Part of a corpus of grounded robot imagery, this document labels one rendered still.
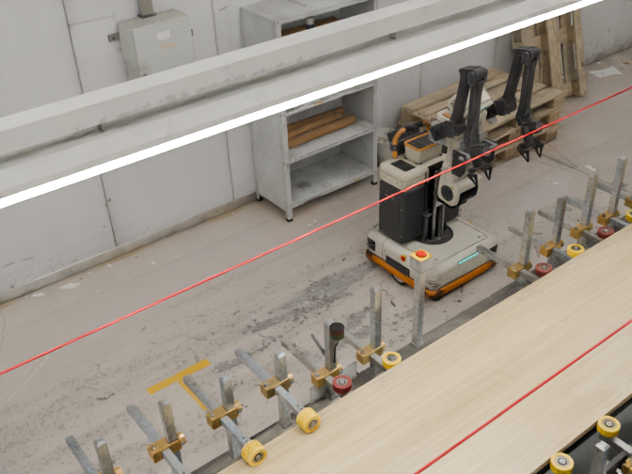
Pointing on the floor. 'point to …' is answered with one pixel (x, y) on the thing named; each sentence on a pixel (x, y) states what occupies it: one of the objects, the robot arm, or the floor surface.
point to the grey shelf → (285, 186)
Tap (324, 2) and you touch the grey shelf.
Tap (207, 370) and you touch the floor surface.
